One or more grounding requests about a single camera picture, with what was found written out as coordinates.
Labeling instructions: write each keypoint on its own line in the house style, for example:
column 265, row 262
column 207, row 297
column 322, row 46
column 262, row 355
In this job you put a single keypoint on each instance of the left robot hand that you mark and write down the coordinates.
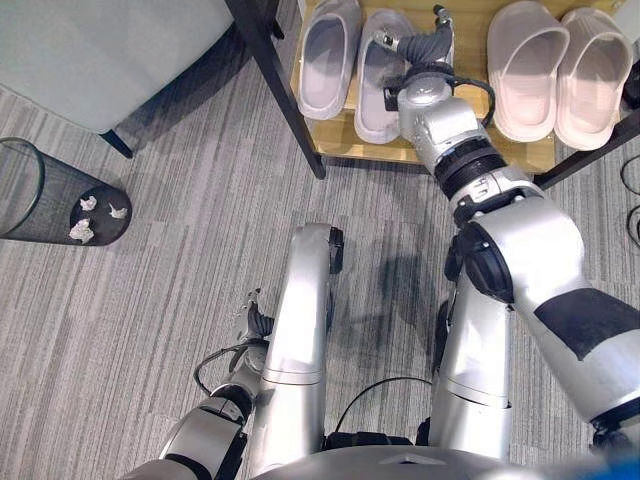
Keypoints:
column 256, row 317

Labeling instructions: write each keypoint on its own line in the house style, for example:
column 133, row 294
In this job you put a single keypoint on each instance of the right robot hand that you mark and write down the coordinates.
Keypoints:
column 424, row 47

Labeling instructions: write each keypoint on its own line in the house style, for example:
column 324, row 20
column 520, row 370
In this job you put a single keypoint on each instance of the grey slipper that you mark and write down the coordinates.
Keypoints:
column 327, row 60
column 375, row 95

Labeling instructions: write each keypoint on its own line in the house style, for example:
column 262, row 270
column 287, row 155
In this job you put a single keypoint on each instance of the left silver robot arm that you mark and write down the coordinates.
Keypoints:
column 210, row 430

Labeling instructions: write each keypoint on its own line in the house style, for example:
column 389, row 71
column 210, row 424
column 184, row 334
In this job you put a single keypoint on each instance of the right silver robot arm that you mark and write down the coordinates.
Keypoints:
column 520, row 240

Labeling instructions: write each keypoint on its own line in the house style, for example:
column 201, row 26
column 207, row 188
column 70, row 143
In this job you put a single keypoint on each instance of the left silver robot leg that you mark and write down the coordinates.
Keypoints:
column 297, row 325

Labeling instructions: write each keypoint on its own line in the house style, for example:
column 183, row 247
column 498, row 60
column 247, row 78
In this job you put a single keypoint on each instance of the pink slipper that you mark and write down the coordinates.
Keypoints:
column 525, row 75
column 592, row 85

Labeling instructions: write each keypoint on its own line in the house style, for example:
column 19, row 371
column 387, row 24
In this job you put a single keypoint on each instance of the crumpled white paper wad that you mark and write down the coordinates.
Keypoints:
column 89, row 203
column 118, row 211
column 82, row 231

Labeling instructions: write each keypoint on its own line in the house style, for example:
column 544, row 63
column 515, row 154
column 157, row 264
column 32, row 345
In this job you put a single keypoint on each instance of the silver robot torso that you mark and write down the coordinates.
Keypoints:
column 400, row 462

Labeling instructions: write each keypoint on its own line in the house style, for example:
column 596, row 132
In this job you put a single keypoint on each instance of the black mesh waste bin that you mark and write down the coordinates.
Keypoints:
column 45, row 195

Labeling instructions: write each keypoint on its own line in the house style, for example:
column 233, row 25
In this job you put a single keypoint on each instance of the grey upholstered chair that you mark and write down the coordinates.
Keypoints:
column 100, row 55

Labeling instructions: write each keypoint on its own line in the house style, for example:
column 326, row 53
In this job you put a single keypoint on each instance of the wooden shoe rack black frame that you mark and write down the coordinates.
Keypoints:
column 345, row 137

